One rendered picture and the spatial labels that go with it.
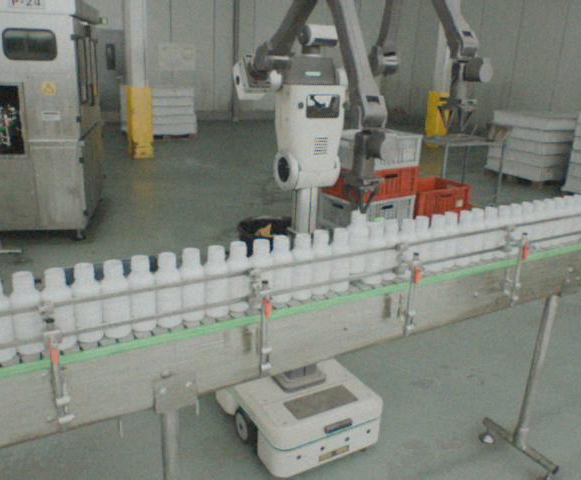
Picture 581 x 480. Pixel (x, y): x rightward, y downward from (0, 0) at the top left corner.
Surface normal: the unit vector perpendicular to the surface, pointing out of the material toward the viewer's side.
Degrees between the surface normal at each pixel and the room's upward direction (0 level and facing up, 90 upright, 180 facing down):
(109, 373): 90
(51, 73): 90
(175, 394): 90
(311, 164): 90
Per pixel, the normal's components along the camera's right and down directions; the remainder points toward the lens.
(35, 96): 0.21, 0.33
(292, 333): 0.50, 0.30
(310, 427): 0.29, -0.66
